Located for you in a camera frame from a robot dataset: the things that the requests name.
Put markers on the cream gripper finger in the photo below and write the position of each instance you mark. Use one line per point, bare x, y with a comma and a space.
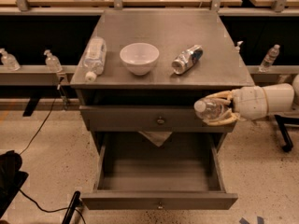
226, 118
222, 97

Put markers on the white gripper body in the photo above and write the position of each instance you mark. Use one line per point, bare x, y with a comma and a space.
249, 103

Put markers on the clear plastic water bottle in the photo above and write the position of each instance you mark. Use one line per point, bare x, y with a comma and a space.
212, 109

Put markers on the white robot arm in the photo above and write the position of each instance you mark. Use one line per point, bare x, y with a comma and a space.
280, 97

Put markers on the small pump bottle behind cabinet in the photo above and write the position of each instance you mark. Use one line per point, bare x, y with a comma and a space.
238, 46

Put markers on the open grey middle drawer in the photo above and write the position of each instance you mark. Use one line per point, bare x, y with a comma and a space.
182, 174

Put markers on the grey metal drawer cabinet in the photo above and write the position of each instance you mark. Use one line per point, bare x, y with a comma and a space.
171, 31

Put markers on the closed grey upper drawer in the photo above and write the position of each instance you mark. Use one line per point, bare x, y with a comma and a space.
139, 118

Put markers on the large clear bottle lying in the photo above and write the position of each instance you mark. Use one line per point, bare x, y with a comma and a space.
95, 58

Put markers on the clear pump bottle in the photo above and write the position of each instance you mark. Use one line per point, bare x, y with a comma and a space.
9, 61
52, 62

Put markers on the left clear pump bottle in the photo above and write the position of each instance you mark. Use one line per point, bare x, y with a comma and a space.
9, 61

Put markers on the black wheeled stand leg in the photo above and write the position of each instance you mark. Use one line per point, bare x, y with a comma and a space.
282, 121

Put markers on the crushed silver soda can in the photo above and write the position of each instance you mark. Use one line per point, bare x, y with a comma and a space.
187, 59

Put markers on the white ceramic bowl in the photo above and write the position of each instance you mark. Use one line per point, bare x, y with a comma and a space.
139, 58

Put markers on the black stand leg bottom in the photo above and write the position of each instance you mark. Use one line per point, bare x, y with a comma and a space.
72, 208

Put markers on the black object at left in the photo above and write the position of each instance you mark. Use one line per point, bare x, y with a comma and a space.
11, 178

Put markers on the upright water bottle on rail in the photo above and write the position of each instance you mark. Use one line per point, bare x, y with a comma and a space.
269, 58

